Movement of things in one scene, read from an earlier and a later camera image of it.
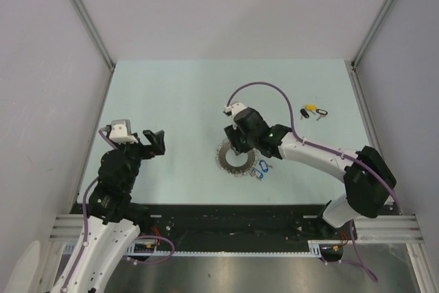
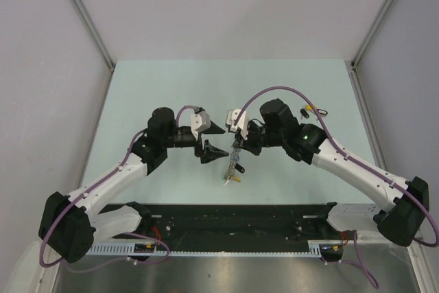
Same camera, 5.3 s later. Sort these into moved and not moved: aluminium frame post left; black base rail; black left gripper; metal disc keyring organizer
Moved: black left gripper; metal disc keyring organizer
Not moved: black base rail; aluminium frame post left
